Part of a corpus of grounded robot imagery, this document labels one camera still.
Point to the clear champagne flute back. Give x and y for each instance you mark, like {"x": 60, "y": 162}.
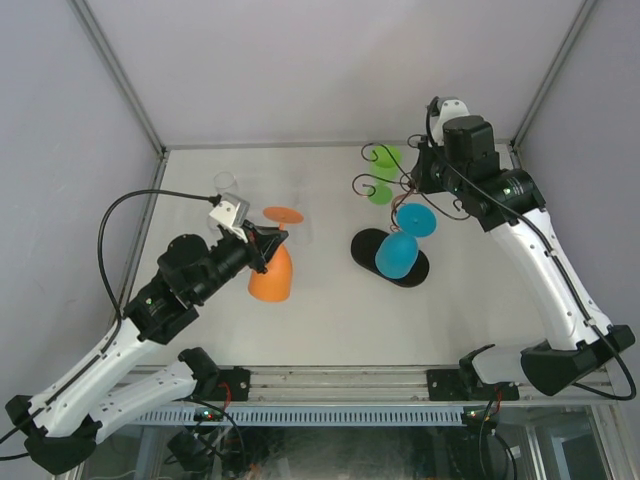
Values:
{"x": 225, "y": 183}

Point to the blue plastic wine glass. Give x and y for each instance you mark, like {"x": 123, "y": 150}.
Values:
{"x": 399, "y": 251}

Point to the blue slotted cable duct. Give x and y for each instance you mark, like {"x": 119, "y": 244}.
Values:
{"x": 304, "y": 416}

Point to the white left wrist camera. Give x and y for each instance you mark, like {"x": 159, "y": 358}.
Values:
{"x": 229, "y": 211}

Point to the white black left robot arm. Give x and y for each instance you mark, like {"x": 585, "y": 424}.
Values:
{"x": 65, "y": 423}

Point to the aluminium front frame rail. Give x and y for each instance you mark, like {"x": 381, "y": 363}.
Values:
{"x": 322, "y": 385}

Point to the green plastic wine glass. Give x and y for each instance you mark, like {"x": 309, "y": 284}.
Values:
{"x": 385, "y": 169}

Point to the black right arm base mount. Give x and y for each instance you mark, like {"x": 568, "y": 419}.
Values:
{"x": 454, "y": 384}

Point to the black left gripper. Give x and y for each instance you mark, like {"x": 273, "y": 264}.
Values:
{"x": 266, "y": 240}

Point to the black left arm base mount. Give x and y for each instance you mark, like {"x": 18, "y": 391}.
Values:
{"x": 232, "y": 385}

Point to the clear champagne flute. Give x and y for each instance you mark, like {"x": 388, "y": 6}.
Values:
{"x": 225, "y": 183}
{"x": 213, "y": 227}

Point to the orange plastic wine glass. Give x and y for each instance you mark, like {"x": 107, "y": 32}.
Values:
{"x": 275, "y": 285}

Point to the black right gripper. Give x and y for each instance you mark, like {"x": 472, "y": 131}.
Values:
{"x": 422, "y": 183}

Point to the clear champagne flute front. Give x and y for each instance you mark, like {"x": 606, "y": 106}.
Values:
{"x": 213, "y": 227}

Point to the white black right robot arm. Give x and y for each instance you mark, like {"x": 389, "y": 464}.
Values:
{"x": 578, "y": 337}

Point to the clear upside-down glass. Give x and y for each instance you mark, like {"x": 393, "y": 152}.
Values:
{"x": 304, "y": 231}

